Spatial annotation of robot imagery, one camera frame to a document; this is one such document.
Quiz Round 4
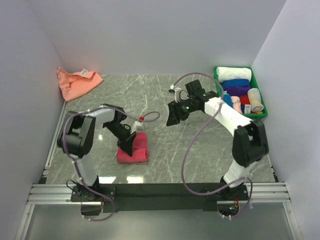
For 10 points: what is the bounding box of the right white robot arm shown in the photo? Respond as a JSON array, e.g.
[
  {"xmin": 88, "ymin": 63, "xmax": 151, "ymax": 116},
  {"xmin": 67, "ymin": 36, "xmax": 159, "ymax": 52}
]
[{"xmin": 166, "ymin": 79, "xmax": 269, "ymax": 200}]

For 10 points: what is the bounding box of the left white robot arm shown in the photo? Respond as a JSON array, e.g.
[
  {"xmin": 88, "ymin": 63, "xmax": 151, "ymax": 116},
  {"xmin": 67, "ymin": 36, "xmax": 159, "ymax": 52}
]
[{"xmin": 57, "ymin": 104, "xmax": 137, "ymax": 201}]

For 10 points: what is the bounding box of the purple cable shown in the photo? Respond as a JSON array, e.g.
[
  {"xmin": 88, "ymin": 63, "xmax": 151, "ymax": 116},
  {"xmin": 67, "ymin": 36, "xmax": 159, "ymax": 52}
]
[
  {"xmin": 172, "ymin": 72, "xmax": 253, "ymax": 220},
  {"xmin": 61, "ymin": 105, "xmax": 161, "ymax": 222}
]

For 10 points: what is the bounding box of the green plastic bin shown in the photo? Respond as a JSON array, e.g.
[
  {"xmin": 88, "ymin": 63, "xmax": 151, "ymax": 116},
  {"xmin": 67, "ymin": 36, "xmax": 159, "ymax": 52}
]
[{"xmin": 213, "ymin": 66, "xmax": 268, "ymax": 119}]

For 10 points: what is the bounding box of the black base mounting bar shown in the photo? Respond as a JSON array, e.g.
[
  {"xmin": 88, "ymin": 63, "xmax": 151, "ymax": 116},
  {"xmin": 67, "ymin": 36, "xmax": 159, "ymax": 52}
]
[{"xmin": 70, "ymin": 182, "xmax": 249, "ymax": 216}]

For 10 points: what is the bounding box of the aluminium rail frame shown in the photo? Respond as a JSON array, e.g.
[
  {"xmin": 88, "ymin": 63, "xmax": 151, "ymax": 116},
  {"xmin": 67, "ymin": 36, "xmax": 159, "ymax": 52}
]
[{"xmin": 14, "ymin": 104, "xmax": 303, "ymax": 240}]

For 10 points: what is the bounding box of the white label on salmon towel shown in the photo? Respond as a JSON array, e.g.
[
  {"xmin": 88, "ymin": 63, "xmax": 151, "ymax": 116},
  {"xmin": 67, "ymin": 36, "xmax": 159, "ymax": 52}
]
[{"xmin": 80, "ymin": 69, "xmax": 88, "ymax": 77}]

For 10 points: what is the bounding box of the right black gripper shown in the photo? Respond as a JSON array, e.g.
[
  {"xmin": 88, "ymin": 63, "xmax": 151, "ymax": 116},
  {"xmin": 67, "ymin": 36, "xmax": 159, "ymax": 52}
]
[{"xmin": 166, "ymin": 98, "xmax": 197, "ymax": 127}]

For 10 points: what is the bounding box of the purple rolled towel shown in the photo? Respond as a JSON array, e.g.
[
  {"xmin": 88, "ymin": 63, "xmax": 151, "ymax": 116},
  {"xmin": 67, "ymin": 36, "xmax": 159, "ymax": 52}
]
[{"xmin": 224, "ymin": 85, "xmax": 251, "ymax": 97}]

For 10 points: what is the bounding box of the yellow grey patterned towel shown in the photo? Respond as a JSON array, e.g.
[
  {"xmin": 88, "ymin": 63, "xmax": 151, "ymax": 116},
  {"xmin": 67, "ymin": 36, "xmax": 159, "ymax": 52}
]
[{"xmin": 247, "ymin": 88, "xmax": 265, "ymax": 112}]

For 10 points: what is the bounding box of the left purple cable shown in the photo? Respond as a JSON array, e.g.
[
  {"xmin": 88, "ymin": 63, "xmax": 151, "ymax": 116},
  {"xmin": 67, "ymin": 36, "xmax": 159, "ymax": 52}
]
[{"xmin": 61, "ymin": 105, "xmax": 161, "ymax": 222}]

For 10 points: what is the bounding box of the light blue rolled towel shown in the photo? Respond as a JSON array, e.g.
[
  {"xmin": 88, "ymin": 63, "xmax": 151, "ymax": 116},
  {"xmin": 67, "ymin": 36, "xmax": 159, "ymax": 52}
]
[{"xmin": 223, "ymin": 93, "xmax": 233, "ymax": 108}]

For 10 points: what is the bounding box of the pink white rolled towel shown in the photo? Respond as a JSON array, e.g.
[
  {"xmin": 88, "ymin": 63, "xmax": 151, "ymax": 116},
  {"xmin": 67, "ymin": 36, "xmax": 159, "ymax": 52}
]
[{"xmin": 231, "ymin": 96, "xmax": 242, "ymax": 114}]

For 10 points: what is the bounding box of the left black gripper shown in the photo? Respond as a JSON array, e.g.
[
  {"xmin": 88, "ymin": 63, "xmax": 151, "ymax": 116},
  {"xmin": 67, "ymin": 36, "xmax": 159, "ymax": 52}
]
[{"xmin": 104, "ymin": 121, "xmax": 137, "ymax": 157}]

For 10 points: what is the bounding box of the red rolled towel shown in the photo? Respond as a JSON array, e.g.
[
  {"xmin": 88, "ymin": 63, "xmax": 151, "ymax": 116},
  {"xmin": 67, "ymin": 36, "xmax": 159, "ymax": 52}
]
[{"xmin": 240, "ymin": 95, "xmax": 251, "ymax": 114}]

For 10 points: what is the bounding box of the salmon orange towel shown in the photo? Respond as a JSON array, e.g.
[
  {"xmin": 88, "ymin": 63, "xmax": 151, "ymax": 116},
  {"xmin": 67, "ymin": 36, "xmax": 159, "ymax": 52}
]
[{"xmin": 57, "ymin": 67, "xmax": 103, "ymax": 102}]

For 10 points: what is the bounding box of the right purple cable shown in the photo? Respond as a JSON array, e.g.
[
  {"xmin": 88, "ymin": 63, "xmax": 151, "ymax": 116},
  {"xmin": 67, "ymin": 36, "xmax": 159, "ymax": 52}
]
[{"xmin": 172, "ymin": 72, "xmax": 253, "ymax": 220}]

